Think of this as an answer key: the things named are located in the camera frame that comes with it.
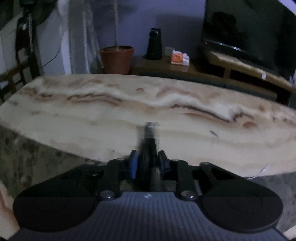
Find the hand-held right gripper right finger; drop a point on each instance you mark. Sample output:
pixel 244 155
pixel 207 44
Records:
pixel 163 165

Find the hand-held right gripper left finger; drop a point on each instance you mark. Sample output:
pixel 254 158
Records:
pixel 133 164

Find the black gel pen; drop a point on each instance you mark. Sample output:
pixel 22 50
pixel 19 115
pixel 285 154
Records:
pixel 149 153

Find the low dark wooden cabinet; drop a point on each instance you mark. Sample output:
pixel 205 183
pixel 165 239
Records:
pixel 161 66

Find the terracotta plant pot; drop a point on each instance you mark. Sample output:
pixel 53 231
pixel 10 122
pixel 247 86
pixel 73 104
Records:
pixel 116 60

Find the orange tissue pack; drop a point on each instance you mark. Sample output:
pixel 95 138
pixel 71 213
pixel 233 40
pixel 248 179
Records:
pixel 179 58

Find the black speaker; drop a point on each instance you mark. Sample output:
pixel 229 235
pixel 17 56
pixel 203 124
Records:
pixel 153 44

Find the translucent grey curtain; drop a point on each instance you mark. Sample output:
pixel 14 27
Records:
pixel 81 34

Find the dark wooden chair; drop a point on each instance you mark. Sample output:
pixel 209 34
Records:
pixel 13 76

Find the black flat television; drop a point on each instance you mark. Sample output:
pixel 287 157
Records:
pixel 249 27

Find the black standing fan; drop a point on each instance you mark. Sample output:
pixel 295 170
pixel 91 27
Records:
pixel 34 14

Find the white wall socket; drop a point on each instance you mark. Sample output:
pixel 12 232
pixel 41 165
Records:
pixel 168 51

